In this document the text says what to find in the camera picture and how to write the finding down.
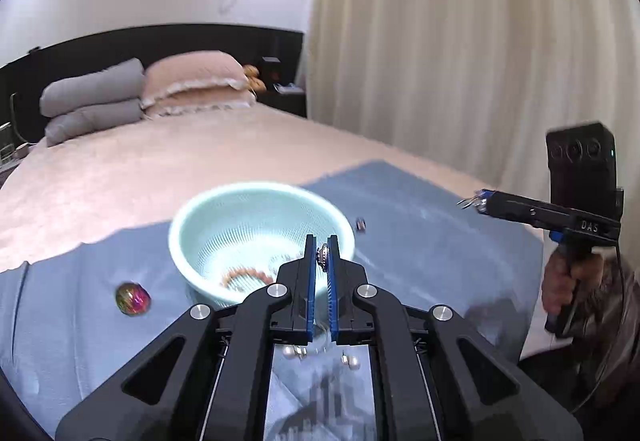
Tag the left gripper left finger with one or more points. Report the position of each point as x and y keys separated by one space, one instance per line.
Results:
x=310 y=271

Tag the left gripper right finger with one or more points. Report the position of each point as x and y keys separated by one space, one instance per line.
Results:
x=332 y=264

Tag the pearl earring cluster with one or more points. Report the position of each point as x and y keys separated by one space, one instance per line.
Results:
x=323 y=257

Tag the right hand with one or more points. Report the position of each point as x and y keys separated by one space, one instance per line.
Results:
x=561 y=277

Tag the silver hoop bangles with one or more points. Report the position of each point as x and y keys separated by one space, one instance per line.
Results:
x=320 y=341

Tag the mint green mesh basket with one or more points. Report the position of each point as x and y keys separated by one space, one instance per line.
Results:
x=229 y=241

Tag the iridescent round gem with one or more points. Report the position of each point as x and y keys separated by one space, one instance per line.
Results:
x=132 y=299

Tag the black nightstand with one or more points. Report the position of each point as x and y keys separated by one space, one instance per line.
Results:
x=276 y=93

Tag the lower pink ruffled pillow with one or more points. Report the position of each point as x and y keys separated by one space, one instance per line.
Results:
x=199 y=100

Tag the pink ruffled pillow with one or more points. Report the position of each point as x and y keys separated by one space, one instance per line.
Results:
x=199 y=100
x=191 y=71

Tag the brown teddy bear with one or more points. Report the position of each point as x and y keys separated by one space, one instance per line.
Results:
x=253 y=81

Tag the pink bed cover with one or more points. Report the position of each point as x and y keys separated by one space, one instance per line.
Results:
x=90 y=187

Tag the upper pink ruffled pillow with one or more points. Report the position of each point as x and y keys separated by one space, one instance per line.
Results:
x=191 y=71

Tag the beige curtain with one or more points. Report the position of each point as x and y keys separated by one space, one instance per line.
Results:
x=476 y=84

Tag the upper grey pillow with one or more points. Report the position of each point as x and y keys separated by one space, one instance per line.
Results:
x=120 y=82

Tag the grey pillow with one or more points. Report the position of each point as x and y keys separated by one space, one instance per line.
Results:
x=92 y=118
x=120 y=82

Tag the lower grey pillow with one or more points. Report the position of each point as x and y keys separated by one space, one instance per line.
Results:
x=92 y=118

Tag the white kettle appliance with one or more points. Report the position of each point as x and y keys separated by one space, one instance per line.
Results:
x=11 y=154

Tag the black headboard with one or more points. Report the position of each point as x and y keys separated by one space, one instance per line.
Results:
x=23 y=80

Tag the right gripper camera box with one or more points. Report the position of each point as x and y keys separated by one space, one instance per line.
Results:
x=582 y=166

